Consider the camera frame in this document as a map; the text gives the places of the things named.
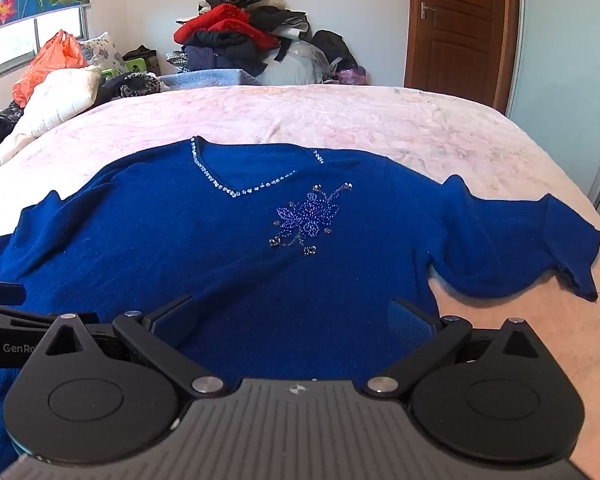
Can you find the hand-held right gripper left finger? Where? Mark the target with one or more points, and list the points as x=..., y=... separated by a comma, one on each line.
x=172, y=322

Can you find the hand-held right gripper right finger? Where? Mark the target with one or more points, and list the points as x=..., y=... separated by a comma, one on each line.
x=410, y=327

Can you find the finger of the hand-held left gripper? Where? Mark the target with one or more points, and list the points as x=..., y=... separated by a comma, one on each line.
x=2, y=293

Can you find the blue beaded sweater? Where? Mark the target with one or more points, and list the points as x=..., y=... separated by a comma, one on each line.
x=230, y=260

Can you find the pile of clothes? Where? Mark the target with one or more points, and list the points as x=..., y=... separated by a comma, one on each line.
x=230, y=25

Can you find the black and white patterned cloth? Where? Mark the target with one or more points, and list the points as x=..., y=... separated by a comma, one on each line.
x=2, y=122

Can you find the white quilted duvet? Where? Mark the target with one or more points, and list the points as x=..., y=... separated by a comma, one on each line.
x=50, y=100

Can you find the pink bed blanket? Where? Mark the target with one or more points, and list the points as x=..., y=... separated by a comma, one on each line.
x=355, y=115

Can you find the orange plastic bag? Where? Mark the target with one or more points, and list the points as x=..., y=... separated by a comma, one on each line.
x=45, y=65

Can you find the dark patterned clothing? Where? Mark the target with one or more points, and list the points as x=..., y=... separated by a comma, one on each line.
x=132, y=85

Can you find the light blue fleece blanket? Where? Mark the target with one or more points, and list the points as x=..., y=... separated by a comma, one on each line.
x=205, y=79

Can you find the window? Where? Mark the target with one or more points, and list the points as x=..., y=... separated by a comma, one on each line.
x=10, y=45

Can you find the purple plastic bag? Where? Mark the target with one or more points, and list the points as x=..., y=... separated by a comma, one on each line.
x=352, y=76

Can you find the green box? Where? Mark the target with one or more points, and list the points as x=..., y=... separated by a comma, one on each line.
x=139, y=66

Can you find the floral pillow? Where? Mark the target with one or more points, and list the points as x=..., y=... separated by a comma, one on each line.
x=102, y=52

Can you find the black handbag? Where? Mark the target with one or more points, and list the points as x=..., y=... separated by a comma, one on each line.
x=140, y=54

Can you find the clear plastic bag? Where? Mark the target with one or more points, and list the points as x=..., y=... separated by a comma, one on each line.
x=295, y=65

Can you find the black bag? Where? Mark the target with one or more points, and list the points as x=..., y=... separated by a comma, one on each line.
x=332, y=45

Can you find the pale wardrobe sliding door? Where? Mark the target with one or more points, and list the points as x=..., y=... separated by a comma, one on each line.
x=555, y=60

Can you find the brown wooden door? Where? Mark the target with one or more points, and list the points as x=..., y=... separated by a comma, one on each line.
x=460, y=25

